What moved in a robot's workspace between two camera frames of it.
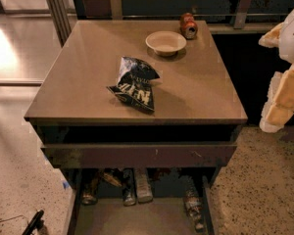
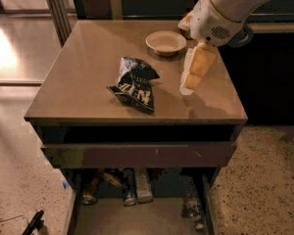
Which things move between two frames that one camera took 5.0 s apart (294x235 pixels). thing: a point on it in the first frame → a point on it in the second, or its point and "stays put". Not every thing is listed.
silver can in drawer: [143, 188] stays put
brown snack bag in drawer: [112, 179] stays put
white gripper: [293, 39] → [210, 21]
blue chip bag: [133, 83] stays put
